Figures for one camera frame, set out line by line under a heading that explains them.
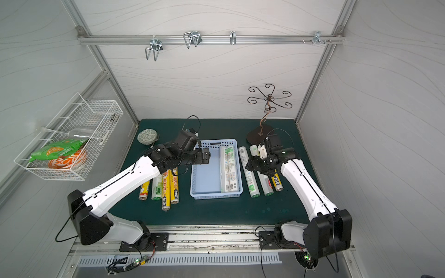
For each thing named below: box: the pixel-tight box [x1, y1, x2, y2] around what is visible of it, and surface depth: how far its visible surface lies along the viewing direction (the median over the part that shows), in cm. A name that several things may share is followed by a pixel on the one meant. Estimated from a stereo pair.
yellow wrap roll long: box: [161, 169, 171, 211], surface depth 86 cm
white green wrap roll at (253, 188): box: [238, 145, 261, 199], surface depth 90 cm
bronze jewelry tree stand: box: [246, 83, 293, 145], surface depth 93 cm
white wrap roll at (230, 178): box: [224, 145, 238, 193], surface depth 93 cm
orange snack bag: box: [48, 149, 87, 170], surface depth 60 cm
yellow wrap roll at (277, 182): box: [271, 172, 284, 192], surface depth 90 cm
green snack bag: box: [28, 139, 87, 163], surface depth 55 cm
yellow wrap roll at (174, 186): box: [169, 166, 180, 205], surface depth 87 cm
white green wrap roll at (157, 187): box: [151, 173, 163, 201], surface depth 86 cm
